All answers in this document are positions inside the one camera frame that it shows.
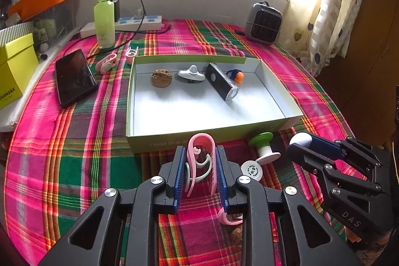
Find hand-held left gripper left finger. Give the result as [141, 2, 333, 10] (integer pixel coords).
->
[37, 145, 188, 266]

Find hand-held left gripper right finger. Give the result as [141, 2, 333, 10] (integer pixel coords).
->
[215, 145, 364, 266]

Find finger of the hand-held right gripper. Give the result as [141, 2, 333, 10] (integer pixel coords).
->
[308, 134, 384, 182]
[286, 144, 347, 202]

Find white mushroom knob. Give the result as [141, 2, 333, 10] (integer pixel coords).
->
[289, 133, 312, 148]

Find pink plastic clip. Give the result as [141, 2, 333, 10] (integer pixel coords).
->
[185, 133, 219, 198]
[218, 207, 244, 226]

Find white round cap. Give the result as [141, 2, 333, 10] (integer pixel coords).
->
[241, 160, 263, 182]

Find green white spool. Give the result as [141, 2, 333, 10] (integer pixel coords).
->
[248, 131, 282, 165]

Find brown walnut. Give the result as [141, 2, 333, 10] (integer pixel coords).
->
[151, 68, 173, 87]
[231, 227, 244, 245]

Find green cardboard box tray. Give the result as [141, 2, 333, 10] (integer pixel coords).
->
[125, 56, 304, 154]

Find black bike light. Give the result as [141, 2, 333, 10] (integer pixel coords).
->
[205, 63, 239, 103]

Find blue orange corded earplugs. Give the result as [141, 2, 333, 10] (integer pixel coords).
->
[225, 69, 244, 85]

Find grey white knob holder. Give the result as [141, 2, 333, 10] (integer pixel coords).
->
[177, 65, 207, 83]

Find wooden cabinet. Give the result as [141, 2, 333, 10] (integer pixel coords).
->
[315, 0, 399, 148]

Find heart print curtain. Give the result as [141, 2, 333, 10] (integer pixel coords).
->
[274, 0, 368, 78]

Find grey fan heater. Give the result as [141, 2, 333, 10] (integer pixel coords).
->
[244, 1, 284, 45]

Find black smartphone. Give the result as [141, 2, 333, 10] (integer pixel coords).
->
[55, 49, 99, 109]

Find white power strip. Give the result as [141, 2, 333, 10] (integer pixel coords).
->
[80, 15, 163, 38]

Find green plastic bottle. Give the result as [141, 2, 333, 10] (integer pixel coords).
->
[94, 0, 116, 49]

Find black charger adapter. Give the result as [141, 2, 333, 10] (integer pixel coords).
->
[110, 0, 121, 24]

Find yellow cardboard box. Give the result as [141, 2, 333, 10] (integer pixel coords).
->
[0, 33, 39, 111]

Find clear plastic bin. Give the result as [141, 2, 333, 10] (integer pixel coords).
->
[31, 2, 82, 51]

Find green white striped box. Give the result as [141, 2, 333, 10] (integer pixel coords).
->
[0, 21, 35, 45]

